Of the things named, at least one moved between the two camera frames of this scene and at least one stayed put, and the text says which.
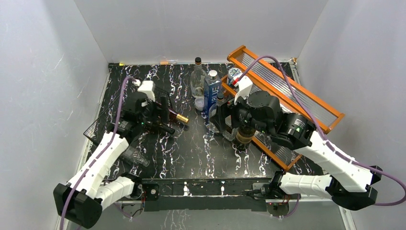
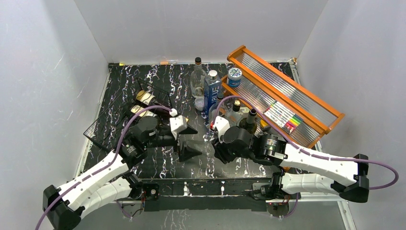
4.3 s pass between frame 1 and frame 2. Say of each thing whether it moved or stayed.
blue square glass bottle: stayed
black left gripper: moved
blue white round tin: stayed
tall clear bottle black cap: stayed
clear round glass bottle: stayed
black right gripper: moved
